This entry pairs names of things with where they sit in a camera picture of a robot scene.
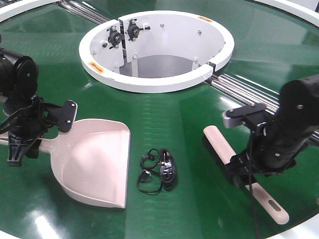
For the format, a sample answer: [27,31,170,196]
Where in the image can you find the pink hand brush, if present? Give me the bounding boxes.
[203,125,290,225]

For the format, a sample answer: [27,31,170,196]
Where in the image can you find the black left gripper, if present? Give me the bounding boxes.
[0,96,62,167]

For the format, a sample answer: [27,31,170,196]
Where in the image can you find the black bearing block left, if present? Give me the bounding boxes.
[108,25,122,49]

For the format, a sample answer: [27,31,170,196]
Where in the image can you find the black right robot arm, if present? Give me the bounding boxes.
[224,75,319,188]

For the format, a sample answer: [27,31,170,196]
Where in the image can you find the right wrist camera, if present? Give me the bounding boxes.
[222,103,267,128]

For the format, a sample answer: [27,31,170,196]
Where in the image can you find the white outer conveyor rim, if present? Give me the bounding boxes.
[255,0,319,27]

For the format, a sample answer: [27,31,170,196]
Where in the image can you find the pink plastic dustpan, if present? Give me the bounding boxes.
[0,119,131,209]

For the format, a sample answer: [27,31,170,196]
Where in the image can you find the white outer rim left segment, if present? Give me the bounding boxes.
[0,0,58,22]

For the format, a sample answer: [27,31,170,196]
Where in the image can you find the chrome conveyor rollers rear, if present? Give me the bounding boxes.
[58,0,111,25]

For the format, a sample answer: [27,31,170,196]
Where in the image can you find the chrome conveyor rollers right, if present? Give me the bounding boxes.
[205,75,319,146]

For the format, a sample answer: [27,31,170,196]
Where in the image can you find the black cable bundle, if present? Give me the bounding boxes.
[136,148,178,194]

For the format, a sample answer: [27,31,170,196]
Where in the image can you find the black bearing block right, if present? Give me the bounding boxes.
[127,19,151,41]

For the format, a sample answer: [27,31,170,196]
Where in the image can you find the chrome conveyor rollers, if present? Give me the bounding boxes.
[58,0,111,25]
[205,75,319,146]

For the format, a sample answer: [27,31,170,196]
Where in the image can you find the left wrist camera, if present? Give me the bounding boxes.
[57,100,78,133]

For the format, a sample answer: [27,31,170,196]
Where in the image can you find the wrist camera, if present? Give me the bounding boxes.
[222,103,267,128]
[57,100,78,133]

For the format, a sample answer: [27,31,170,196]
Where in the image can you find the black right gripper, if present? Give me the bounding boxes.
[224,119,314,187]

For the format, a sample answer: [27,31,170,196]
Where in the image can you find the black bearing block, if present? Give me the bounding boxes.
[127,19,151,41]
[108,25,122,49]

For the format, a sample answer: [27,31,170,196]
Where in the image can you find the white inner conveyor ring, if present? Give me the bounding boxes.
[78,10,235,94]

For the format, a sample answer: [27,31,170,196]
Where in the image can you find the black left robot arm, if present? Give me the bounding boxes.
[0,48,62,167]

